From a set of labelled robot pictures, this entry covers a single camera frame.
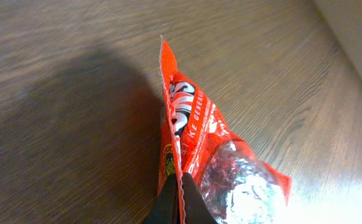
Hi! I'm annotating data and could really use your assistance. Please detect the red snack bag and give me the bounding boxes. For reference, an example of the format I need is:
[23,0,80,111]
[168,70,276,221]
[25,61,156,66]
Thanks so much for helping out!
[158,40,291,223]

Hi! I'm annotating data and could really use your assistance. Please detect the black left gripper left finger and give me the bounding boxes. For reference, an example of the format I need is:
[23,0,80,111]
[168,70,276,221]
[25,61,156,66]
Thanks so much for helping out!
[143,174,179,224]

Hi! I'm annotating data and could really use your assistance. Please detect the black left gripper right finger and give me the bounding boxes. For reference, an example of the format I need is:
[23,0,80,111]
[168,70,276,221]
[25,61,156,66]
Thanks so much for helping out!
[182,172,217,224]

